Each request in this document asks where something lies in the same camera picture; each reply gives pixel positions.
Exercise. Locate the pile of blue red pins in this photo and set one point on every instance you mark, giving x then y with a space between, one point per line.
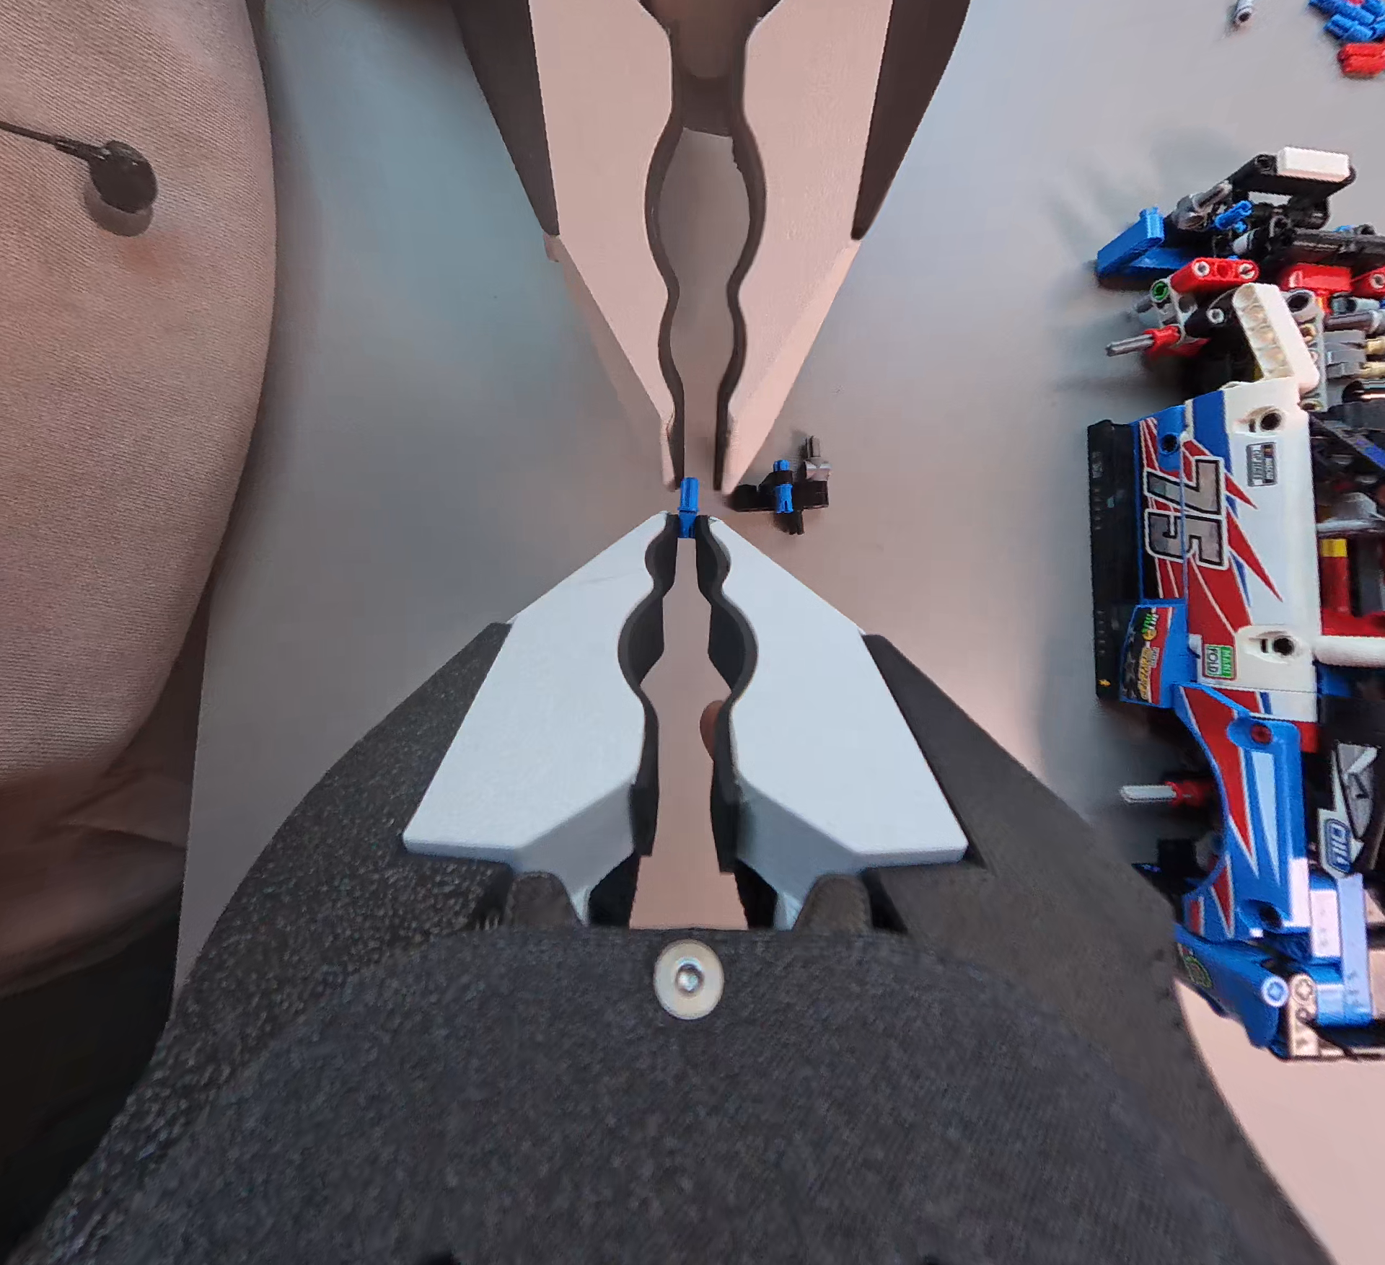
1347 5

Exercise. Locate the toy brick race car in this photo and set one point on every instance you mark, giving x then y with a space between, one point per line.
1234 530

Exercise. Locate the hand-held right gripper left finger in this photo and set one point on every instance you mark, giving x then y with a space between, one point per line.
541 746

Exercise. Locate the black clip microphone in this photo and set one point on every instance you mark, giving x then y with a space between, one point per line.
121 178

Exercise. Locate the blue brick pin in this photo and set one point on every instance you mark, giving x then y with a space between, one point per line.
688 508

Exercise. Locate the grey desk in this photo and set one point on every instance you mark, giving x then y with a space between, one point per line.
973 313

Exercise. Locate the person's beige sweatshirt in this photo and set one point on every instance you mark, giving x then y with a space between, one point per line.
130 530

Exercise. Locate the small black brick beam assembly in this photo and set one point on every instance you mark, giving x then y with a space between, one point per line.
757 499

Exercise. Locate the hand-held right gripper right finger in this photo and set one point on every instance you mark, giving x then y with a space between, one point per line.
844 746

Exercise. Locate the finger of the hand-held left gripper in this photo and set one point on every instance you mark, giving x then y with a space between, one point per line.
822 152
595 152

